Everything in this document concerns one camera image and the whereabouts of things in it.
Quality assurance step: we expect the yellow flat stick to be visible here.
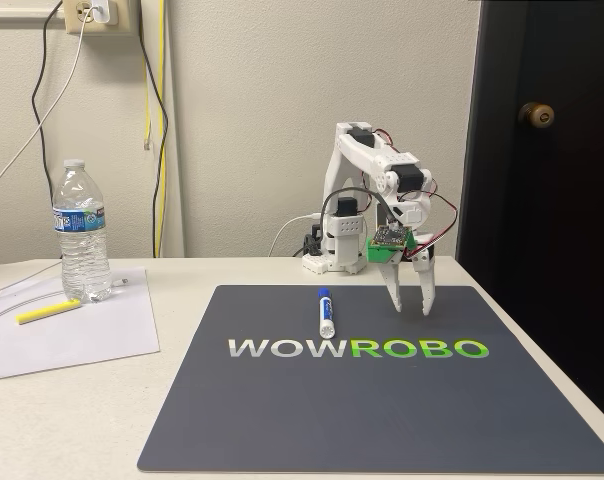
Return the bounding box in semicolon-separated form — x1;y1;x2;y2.
14;298;83;327

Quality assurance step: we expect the dark door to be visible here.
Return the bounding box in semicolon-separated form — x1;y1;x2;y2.
455;0;604;432

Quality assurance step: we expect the white paper sheet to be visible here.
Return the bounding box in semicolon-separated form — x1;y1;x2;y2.
0;265;162;384

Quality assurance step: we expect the blue and white marker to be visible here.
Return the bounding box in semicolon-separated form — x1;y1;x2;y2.
316;286;339;342

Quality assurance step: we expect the white cable at arm base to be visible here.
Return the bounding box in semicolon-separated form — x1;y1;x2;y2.
267;213;326;259

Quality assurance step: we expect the thin white cable on table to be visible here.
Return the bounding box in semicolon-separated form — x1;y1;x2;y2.
0;259;132;329

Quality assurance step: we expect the black cable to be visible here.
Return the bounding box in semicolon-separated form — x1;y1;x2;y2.
30;0;66;261
137;29;170;260

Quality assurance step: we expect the grey WOWROBO mat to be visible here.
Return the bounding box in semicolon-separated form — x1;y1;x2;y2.
136;284;604;474

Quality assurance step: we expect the green mounted camera board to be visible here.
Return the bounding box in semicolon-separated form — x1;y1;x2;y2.
366;224;417;265

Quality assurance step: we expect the white charger cable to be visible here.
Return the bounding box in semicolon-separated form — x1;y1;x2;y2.
0;13;91;207

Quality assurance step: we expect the grey camera cable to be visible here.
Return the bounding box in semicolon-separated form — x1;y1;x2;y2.
319;186;399;242

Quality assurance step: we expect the yellow cable with clear plug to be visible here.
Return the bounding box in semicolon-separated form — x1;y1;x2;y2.
139;0;155;151

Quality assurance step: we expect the clear plastic water bottle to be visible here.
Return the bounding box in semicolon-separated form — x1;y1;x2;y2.
51;158;115;305

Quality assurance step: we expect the beige wall outlet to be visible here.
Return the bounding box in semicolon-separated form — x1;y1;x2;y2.
62;0;139;38

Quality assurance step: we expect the white charger plug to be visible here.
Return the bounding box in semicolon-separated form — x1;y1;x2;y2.
90;0;120;27

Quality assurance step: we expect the brass door knob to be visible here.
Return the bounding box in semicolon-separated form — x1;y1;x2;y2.
517;101;556;129

